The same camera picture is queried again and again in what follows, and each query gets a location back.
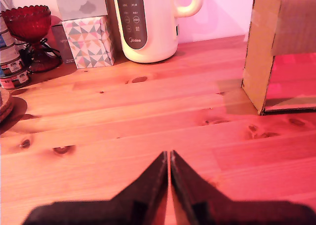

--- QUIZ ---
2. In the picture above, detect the cardboard dice tower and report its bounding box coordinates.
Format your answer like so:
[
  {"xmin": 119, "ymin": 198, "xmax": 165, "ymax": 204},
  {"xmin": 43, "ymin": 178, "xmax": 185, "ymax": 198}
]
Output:
[{"xmin": 241, "ymin": 0, "xmax": 316, "ymax": 116}]

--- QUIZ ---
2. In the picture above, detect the triangle pattern box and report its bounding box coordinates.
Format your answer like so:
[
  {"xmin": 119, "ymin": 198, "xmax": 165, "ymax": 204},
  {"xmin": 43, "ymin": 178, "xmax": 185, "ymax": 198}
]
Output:
[{"xmin": 61, "ymin": 15, "xmax": 116, "ymax": 70}]

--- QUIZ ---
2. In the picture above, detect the cream electric kettle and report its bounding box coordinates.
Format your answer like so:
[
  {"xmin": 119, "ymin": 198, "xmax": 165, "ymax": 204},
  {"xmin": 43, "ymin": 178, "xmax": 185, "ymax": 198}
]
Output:
[{"xmin": 112, "ymin": 0, "xmax": 204, "ymax": 64}]

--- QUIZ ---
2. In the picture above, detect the small labelled tin can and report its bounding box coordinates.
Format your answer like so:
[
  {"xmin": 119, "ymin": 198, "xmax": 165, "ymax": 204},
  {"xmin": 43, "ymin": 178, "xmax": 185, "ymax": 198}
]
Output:
[
  {"xmin": 0, "ymin": 56, "xmax": 24, "ymax": 76},
  {"xmin": 0, "ymin": 70, "xmax": 32, "ymax": 91},
  {"xmin": 0, "ymin": 41, "xmax": 19, "ymax": 63}
]

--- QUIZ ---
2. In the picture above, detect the grey cloud print box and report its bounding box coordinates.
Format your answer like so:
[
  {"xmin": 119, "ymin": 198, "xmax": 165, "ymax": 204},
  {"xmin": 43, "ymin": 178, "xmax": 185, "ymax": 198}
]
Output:
[{"xmin": 51, "ymin": 0, "xmax": 110, "ymax": 22}]

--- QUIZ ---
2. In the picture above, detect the red glass footed bowl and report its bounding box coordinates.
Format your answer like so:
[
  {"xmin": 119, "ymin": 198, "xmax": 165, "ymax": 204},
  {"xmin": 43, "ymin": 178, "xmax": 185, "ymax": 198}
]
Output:
[{"xmin": 1, "ymin": 4, "xmax": 63, "ymax": 74}]

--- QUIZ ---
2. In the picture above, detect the thin black cable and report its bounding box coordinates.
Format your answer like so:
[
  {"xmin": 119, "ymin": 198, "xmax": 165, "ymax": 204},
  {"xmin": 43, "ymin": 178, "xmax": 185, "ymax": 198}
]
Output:
[{"xmin": 18, "ymin": 38, "xmax": 61, "ymax": 66}]

